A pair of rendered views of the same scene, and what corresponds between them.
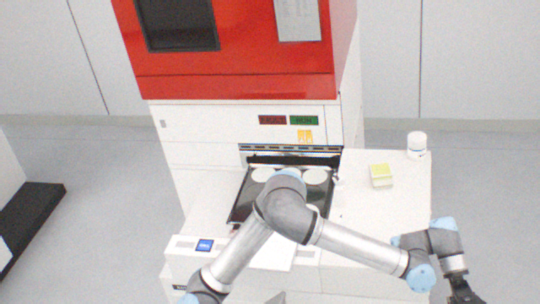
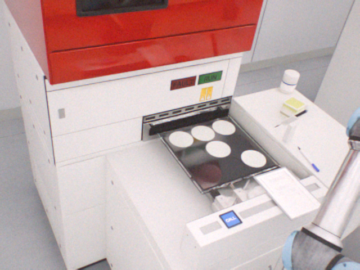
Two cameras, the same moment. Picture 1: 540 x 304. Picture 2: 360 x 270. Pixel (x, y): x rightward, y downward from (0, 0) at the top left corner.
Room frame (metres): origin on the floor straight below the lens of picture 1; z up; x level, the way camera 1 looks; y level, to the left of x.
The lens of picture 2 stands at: (1.09, 1.05, 1.94)
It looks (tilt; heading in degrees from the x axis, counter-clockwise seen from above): 40 degrees down; 306
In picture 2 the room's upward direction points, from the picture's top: 8 degrees clockwise
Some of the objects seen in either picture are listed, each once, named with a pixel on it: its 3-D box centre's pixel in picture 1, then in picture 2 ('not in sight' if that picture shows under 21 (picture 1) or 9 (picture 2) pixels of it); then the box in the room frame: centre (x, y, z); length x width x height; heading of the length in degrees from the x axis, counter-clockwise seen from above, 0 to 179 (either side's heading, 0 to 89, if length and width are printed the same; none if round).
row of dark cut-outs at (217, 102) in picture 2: (288, 147); (189, 108); (1.89, -0.10, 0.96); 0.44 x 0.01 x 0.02; 70
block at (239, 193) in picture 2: not in sight; (243, 198); (1.46, 0.10, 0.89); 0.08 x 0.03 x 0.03; 160
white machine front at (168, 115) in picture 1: (246, 133); (152, 104); (1.96, 0.06, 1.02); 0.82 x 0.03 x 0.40; 70
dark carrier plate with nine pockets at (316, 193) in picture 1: (283, 192); (216, 149); (1.69, -0.04, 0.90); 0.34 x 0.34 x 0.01; 70
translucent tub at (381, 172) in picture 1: (380, 176); (292, 109); (1.56, -0.40, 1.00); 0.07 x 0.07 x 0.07; 85
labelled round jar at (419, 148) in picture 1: (417, 146); (289, 81); (1.68, -0.58, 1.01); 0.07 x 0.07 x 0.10
